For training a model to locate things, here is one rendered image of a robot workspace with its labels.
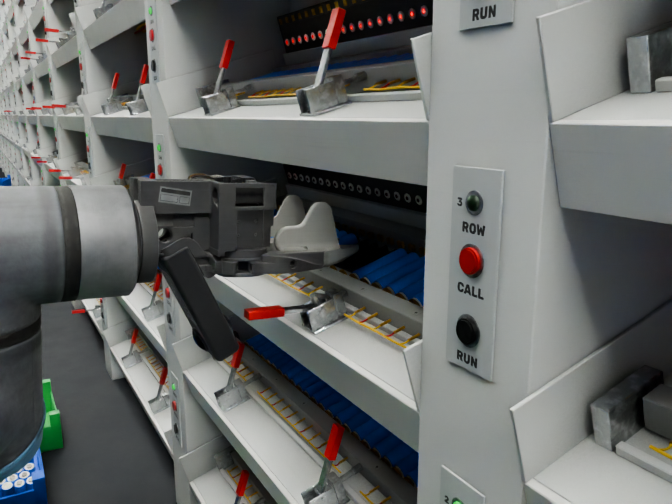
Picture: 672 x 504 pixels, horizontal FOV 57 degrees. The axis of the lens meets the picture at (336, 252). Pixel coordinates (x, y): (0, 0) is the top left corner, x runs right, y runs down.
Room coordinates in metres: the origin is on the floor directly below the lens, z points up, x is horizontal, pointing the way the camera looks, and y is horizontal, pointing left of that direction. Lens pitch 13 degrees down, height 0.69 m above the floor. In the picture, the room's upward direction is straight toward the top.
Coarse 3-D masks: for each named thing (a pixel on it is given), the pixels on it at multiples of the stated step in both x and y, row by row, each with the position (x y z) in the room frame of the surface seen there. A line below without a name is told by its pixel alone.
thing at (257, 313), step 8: (312, 296) 0.55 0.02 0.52; (312, 304) 0.56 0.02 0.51; (320, 304) 0.55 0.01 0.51; (248, 312) 0.52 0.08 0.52; (256, 312) 0.52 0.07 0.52; (264, 312) 0.52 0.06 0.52; (272, 312) 0.53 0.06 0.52; (280, 312) 0.53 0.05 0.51; (288, 312) 0.54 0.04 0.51; (296, 312) 0.54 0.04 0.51
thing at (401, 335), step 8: (288, 280) 0.68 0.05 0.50; (304, 288) 0.65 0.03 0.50; (312, 288) 0.63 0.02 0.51; (352, 312) 0.56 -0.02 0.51; (360, 312) 0.55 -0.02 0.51; (368, 320) 0.53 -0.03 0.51; (376, 320) 0.53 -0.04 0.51; (384, 328) 0.51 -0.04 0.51; (392, 328) 0.50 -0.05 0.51; (400, 336) 0.49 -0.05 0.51; (408, 336) 0.48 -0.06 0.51
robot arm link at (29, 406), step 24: (0, 336) 0.41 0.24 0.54; (24, 336) 0.43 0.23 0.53; (0, 360) 0.41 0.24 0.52; (24, 360) 0.43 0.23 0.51; (0, 384) 0.41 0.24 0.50; (24, 384) 0.43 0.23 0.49; (0, 408) 0.40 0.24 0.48; (24, 408) 0.43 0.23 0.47; (0, 432) 0.40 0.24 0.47; (24, 432) 0.43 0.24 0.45; (0, 456) 0.41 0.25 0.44; (24, 456) 0.43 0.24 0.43; (0, 480) 0.42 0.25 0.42
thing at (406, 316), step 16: (304, 272) 0.65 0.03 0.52; (320, 272) 0.62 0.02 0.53; (336, 272) 0.61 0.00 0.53; (320, 288) 0.61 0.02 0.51; (336, 288) 0.59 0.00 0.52; (352, 288) 0.56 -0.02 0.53; (368, 288) 0.56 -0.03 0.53; (352, 304) 0.57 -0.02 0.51; (368, 304) 0.54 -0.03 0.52; (384, 304) 0.51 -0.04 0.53; (400, 304) 0.51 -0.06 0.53; (384, 320) 0.52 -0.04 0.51; (400, 320) 0.50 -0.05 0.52; (416, 320) 0.47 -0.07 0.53; (384, 336) 0.49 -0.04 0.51; (416, 336) 0.47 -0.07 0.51
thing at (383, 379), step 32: (288, 192) 0.97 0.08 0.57; (320, 192) 0.87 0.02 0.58; (416, 224) 0.69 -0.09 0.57; (224, 288) 0.74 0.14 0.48; (256, 288) 0.69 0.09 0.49; (288, 288) 0.66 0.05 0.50; (256, 320) 0.66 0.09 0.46; (288, 320) 0.58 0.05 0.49; (352, 320) 0.55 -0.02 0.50; (288, 352) 0.60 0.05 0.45; (320, 352) 0.52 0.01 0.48; (352, 352) 0.49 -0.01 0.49; (384, 352) 0.48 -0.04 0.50; (416, 352) 0.39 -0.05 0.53; (352, 384) 0.48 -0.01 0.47; (384, 384) 0.43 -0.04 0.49; (416, 384) 0.39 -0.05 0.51; (384, 416) 0.44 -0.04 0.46; (416, 416) 0.40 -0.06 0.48; (416, 448) 0.41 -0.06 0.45
